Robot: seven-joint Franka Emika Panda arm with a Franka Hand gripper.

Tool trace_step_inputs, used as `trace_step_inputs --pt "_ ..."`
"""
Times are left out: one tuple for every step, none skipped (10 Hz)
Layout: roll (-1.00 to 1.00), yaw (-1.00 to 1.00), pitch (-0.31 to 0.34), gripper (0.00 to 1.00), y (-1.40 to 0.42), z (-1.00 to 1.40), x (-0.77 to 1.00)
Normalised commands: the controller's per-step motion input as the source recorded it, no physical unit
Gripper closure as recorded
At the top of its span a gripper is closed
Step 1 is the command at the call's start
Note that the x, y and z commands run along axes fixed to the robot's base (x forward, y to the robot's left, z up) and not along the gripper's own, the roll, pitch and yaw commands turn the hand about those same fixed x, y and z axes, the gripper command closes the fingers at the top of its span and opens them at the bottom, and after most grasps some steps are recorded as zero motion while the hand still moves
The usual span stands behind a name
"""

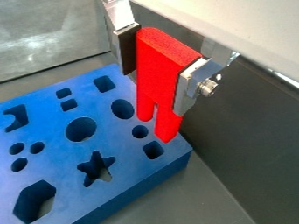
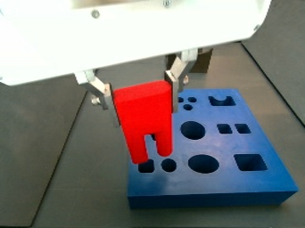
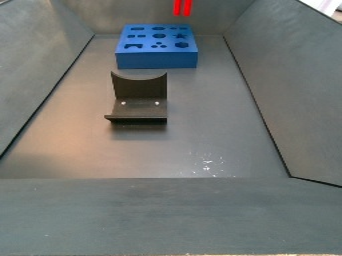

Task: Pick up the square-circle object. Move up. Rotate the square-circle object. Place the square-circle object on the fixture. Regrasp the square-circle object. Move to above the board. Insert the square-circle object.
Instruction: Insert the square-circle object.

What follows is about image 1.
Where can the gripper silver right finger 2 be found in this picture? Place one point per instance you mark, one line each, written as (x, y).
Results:
(193, 81)

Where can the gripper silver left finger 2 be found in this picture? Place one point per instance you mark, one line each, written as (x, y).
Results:
(121, 28)

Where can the red slotted square-circle object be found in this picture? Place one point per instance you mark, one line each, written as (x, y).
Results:
(161, 57)

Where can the blue foam shape board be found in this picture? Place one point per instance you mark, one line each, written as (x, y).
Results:
(77, 157)

